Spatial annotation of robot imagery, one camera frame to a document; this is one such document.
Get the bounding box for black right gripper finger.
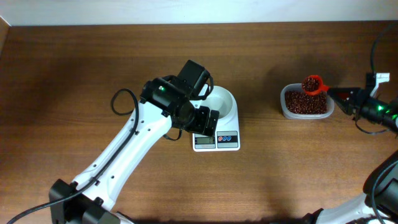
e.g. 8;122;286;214
327;87;360;96
331;95;354;116

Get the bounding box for white kitchen scale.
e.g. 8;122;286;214
192;101;241;152

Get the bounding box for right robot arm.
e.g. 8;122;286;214
298;88;397;224

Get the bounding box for red beans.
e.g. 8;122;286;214
284;91;327;114

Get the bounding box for clear plastic container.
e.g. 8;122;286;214
280;83;335;119

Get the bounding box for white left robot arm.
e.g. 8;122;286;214
49;76;219;223

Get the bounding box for white bowl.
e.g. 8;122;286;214
201;86;238;126

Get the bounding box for orange measuring scoop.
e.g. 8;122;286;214
302;75;330;96

